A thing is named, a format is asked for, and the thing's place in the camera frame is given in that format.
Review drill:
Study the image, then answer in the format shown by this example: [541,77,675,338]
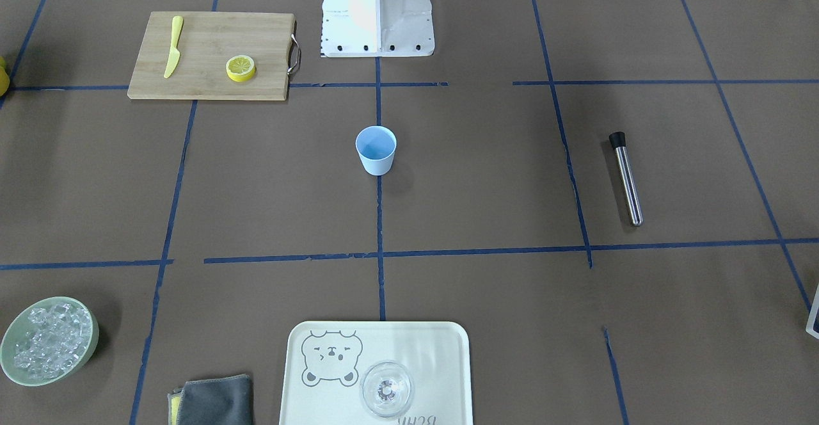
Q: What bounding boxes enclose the cream bear tray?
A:
[279,321,473,424]

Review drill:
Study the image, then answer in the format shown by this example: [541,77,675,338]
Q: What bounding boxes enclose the bamboo cutting board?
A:
[127,11,299,101]

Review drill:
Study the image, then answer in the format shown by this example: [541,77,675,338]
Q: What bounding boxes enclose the yellow lemon half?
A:
[225,54,257,82]

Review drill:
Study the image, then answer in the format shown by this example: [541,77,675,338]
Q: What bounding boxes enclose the whole yellow lemons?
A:
[0,56,11,97]

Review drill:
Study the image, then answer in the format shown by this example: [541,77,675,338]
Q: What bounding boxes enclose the green bowl of ice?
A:
[2,296,100,387]

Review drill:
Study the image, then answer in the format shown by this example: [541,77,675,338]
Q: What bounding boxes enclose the steel muddler black tip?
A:
[608,131,644,227]

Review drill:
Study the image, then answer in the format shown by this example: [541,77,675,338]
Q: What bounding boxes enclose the grey folded cloth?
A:
[167,374,253,424]

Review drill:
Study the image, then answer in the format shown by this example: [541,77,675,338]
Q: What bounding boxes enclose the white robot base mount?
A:
[320,0,436,58]

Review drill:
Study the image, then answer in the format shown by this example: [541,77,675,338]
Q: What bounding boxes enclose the yellow plastic knife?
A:
[163,15,184,79]

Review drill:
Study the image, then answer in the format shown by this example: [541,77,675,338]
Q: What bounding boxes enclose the clear wine glass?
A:
[361,360,416,419]

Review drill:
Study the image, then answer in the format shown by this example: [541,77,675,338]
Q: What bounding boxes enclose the light blue cup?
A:
[356,125,397,176]

